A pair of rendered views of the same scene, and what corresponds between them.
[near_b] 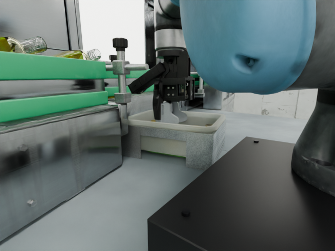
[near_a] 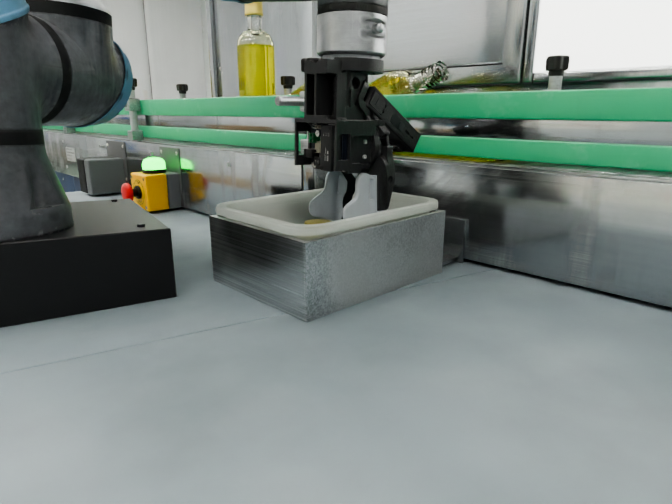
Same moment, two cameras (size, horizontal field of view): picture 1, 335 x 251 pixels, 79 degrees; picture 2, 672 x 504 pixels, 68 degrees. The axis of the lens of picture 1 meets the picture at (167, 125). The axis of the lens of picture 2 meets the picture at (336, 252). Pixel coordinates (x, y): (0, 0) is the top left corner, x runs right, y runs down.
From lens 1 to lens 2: 91 cm
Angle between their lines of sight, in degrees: 107
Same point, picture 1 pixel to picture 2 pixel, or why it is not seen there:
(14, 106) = (239, 136)
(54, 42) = (475, 52)
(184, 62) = (310, 84)
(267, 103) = not seen: outside the picture
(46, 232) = not seen: hidden behind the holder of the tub
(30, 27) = (443, 39)
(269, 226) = not seen: hidden behind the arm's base
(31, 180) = (232, 190)
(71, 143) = (252, 177)
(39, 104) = (250, 137)
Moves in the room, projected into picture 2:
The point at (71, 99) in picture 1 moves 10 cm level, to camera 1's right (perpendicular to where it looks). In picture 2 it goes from (269, 137) to (233, 141)
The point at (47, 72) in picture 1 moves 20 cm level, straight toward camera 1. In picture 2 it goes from (255, 110) to (125, 110)
